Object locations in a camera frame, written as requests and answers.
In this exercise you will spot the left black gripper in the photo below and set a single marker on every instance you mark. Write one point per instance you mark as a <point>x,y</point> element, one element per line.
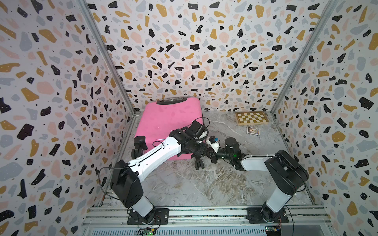
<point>203,150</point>

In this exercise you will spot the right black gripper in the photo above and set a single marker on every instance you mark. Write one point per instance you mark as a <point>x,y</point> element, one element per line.
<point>212,154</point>

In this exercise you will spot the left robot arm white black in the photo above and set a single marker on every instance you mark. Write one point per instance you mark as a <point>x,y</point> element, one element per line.
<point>127,177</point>

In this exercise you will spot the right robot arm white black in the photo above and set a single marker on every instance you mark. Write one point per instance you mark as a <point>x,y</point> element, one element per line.
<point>287,174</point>

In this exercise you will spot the playing card deck box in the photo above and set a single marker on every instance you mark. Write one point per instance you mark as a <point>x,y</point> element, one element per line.
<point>253,131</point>

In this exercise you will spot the wooden chessboard box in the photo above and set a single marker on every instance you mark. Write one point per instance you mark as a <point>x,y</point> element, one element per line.
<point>251,118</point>

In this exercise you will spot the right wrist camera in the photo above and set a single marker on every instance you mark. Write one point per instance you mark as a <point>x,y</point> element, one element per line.
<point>213,142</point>

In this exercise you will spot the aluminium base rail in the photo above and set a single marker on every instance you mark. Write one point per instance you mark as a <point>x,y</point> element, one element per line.
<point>298,220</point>

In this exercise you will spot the left aluminium corner post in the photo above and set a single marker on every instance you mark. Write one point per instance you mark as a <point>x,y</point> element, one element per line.
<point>83,6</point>

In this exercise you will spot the aluminium corner post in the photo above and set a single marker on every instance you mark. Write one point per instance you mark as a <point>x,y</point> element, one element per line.
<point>83,6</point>
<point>329,8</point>

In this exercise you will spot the right aluminium corner post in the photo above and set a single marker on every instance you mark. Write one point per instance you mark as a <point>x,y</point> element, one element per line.
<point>329,8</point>

